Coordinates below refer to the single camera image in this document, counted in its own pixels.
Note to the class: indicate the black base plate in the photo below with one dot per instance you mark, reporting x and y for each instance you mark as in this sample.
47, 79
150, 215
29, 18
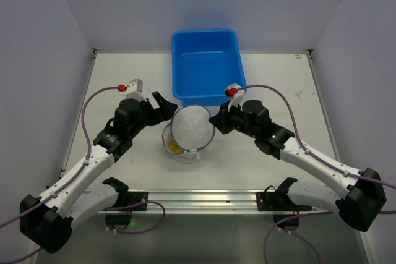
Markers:
277, 200
136, 197

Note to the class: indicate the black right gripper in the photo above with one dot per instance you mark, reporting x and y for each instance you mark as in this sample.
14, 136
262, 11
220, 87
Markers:
225, 120

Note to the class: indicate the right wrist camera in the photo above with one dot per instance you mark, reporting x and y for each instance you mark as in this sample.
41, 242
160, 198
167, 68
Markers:
236, 94

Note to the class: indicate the blue plastic bin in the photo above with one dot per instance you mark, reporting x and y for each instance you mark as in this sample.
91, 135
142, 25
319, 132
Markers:
204, 63

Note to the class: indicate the aluminium mounting rail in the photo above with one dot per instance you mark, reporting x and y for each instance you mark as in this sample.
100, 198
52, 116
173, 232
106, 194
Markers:
229, 202

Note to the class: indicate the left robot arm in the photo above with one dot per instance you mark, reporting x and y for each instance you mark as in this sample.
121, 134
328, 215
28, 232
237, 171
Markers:
49, 218

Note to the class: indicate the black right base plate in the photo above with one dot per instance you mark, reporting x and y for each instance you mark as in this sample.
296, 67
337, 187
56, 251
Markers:
277, 200

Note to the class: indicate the yellow bra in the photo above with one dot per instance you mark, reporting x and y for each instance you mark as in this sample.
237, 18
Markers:
173, 147

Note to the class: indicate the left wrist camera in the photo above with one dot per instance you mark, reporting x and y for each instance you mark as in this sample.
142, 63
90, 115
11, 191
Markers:
133, 90

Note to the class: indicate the white mesh laundry bag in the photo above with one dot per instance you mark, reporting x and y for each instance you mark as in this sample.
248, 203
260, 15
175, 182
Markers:
191, 130

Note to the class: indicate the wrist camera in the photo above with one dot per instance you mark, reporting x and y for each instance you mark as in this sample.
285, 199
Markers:
133, 90
236, 94

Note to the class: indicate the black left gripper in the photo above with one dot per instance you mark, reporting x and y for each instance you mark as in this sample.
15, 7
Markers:
156, 110

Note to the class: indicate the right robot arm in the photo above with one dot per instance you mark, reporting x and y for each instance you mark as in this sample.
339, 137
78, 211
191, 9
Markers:
356, 196

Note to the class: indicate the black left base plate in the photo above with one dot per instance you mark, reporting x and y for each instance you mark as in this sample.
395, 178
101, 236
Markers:
136, 197

